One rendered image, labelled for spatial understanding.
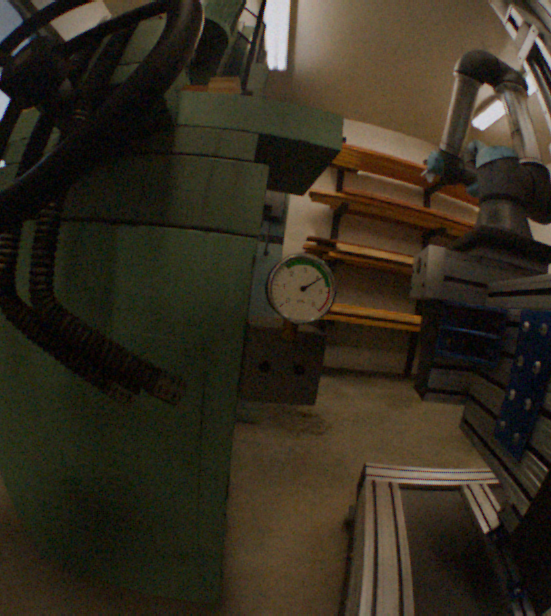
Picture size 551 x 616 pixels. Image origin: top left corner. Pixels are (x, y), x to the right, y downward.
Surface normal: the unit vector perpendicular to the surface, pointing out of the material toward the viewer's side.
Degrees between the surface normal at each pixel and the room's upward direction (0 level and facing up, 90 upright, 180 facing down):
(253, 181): 90
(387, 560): 0
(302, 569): 0
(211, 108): 90
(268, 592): 0
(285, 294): 90
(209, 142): 90
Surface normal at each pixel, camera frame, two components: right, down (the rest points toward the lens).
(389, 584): 0.14, -0.99
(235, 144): 0.15, 0.07
